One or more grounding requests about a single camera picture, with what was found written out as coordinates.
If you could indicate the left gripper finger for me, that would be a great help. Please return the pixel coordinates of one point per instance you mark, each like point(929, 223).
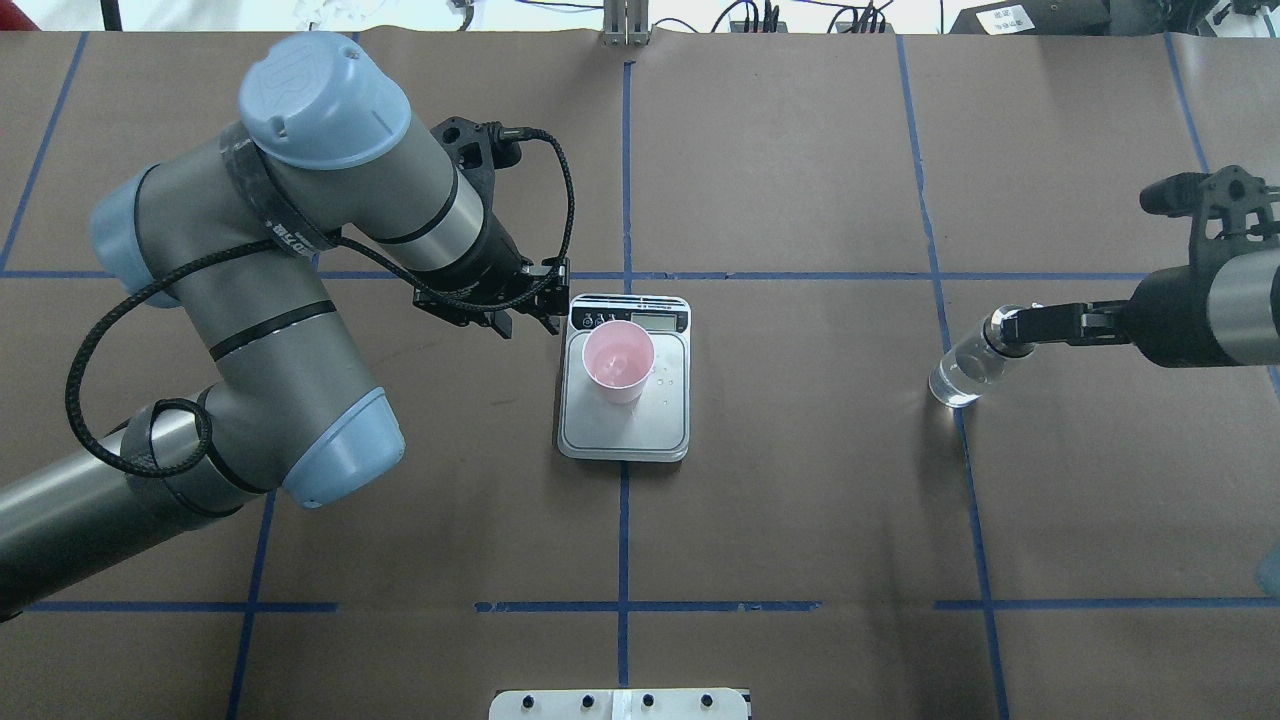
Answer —
point(501, 322)
point(550, 299)

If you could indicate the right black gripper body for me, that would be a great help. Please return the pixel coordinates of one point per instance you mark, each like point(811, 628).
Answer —
point(1172, 317)

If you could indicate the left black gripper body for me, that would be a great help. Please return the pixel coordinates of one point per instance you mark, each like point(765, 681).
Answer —
point(487, 258)

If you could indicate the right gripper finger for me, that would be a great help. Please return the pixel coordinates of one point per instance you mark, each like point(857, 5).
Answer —
point(1060, 315)
point(1025, 339)

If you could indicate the pink plastic cup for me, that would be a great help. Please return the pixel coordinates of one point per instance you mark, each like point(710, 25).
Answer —
point(619, 356)

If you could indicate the clear glass sauce bottle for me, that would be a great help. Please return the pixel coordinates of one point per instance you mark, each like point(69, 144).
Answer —
point(979, 362)

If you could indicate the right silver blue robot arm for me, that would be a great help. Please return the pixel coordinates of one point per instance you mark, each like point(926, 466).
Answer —
point(1245, 305)

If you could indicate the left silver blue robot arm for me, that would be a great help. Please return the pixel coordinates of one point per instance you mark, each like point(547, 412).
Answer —
point(326, 152)

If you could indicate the silver digital kitchen scale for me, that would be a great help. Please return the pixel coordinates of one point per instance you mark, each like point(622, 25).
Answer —
point(657, 426)

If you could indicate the brown paper table cover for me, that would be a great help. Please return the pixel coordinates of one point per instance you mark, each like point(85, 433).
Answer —
point(1080, 544)

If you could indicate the black box with label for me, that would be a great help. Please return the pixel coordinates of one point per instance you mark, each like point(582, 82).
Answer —
point(1047, 18)

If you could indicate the upper orange black connector box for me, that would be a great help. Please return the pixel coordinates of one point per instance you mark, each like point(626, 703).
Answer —
point(757, 19)

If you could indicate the orange black connector box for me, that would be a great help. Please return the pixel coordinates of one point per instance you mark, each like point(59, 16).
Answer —
point(757, 19)
point(868, 19)

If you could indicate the lower orange black connector box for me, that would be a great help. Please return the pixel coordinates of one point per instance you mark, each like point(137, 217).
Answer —
point(868, 19)

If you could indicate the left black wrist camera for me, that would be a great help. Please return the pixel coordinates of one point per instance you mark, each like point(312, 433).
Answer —
point(479, 150)

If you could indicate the aluminium frame post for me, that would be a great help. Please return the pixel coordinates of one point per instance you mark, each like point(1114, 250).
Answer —
point(625, 23)

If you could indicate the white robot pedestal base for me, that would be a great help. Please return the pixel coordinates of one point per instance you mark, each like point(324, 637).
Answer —
point(623, 703)

